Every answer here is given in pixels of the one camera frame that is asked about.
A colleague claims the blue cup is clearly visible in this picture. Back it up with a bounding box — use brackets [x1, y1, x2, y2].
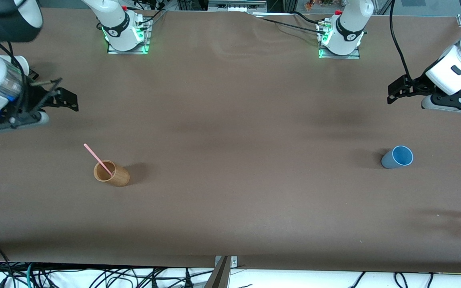
[381, 145, 414, 169]

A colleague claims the dark support post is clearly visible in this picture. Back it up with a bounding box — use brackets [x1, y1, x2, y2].
[204, 256, 231, 288]

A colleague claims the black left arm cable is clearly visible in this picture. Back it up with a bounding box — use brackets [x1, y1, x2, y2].
[389, 0, 412, 79]

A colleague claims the wooden cup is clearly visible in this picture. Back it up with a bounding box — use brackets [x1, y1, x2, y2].
[93, 160, 131, 188]

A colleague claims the metal table edge bracket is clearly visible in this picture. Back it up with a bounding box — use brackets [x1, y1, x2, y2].
[214, 256, 238, 268]

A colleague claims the black base cable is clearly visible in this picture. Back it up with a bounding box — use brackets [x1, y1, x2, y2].
[251, 15, 323, 36]
[126, 0, 168, 25]
[291, 11, 324, 26]

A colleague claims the pink chopstick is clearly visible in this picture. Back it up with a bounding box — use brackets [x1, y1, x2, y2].
[84, 144, 114, 177]

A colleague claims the aluminium frame rail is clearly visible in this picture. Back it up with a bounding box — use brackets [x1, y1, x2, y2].
[208, 0, 268, 12]

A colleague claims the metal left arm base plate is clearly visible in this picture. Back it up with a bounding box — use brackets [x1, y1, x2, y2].
[319, 20, 361, 60]

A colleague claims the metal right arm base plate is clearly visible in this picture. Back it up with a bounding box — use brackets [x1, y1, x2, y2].
[106, 18, 151, 55]

